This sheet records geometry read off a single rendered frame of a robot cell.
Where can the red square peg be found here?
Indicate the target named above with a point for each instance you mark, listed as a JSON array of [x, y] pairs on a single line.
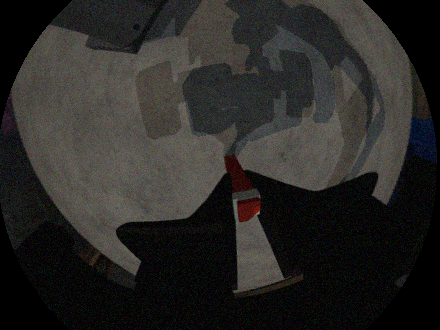
[[246, 199]]

